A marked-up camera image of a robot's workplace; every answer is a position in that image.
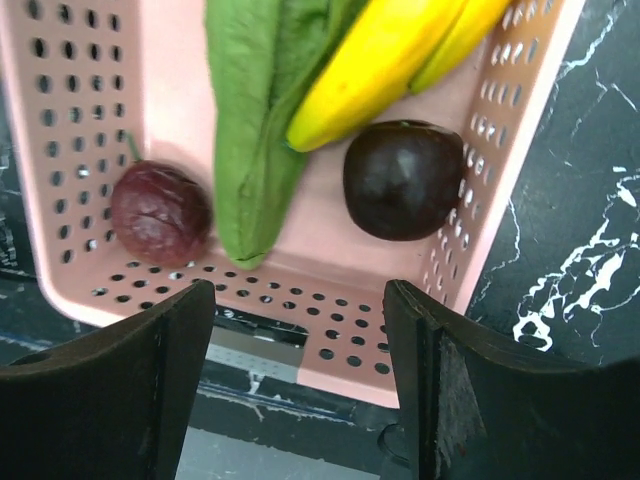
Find yellow bananas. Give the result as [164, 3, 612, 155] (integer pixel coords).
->
[286, 0, 509, 152]

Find pink plastic basket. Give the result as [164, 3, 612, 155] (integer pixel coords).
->
[1, 1, 583, 408]

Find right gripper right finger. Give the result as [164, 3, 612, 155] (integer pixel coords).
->
[383, 280, 639, 479]

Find green cucumber leaf vegetable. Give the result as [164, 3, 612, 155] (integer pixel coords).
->
[204, 0, 364, 270]

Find dark mangosteen right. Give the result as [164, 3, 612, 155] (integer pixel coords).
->
[342, 120, 466, 242]

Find purple passion fruit front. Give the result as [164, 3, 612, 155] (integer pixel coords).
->
[110, 133, 214, 268]

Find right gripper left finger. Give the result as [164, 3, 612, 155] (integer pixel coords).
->
[1, 280, 216, 479]

